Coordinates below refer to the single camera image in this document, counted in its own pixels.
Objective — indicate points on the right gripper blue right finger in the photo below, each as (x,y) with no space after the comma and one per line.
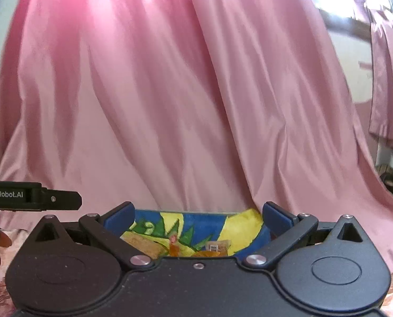
(291,232)

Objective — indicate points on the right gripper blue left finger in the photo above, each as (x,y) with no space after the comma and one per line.
(104,232)

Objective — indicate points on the orange candy bag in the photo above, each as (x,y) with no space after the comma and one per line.
(211,249)

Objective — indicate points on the grey tray with colourful liner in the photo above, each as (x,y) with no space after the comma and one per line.
(152,231)

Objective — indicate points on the large pink curtain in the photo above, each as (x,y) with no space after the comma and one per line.
(199,105)

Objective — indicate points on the small tied pink curtain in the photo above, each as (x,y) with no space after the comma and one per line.
(381,119)

